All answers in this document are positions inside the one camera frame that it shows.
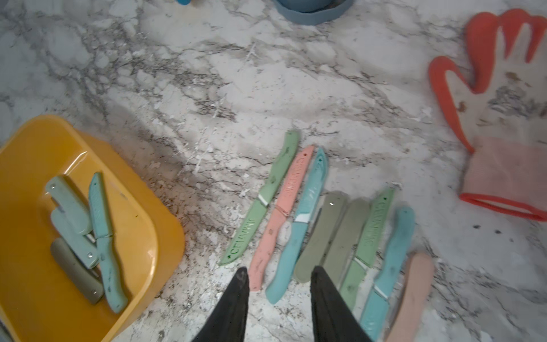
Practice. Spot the pale teal folding knife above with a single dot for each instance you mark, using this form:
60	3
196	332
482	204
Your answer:
80	245

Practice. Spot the light teal folding knife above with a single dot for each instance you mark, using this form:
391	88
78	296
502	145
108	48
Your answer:
75	210

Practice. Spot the yellow plastic storage tray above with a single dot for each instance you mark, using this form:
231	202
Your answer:
38	301

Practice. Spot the pink sheathed fruit knife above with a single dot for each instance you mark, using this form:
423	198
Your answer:
280	213

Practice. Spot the red and pink glove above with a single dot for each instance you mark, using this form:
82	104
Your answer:
500	117

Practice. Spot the green sheathed fruit knife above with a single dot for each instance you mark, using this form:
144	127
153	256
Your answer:
260	205

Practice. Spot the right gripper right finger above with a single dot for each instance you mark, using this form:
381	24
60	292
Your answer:
332	319

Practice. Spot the potted green plant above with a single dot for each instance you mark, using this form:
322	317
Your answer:
312	12

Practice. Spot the pink sheathed knife in tray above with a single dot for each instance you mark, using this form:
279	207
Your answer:
418	284

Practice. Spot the teal ceramic sheathed knife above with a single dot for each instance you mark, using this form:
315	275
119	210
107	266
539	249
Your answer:
307	205

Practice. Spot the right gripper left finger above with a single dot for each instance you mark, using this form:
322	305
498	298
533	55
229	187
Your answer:
227	322

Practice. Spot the sage green folding knife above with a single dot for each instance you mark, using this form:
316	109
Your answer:
327	221

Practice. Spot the grey green folding knife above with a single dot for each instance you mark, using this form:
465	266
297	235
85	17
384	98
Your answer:
87	284

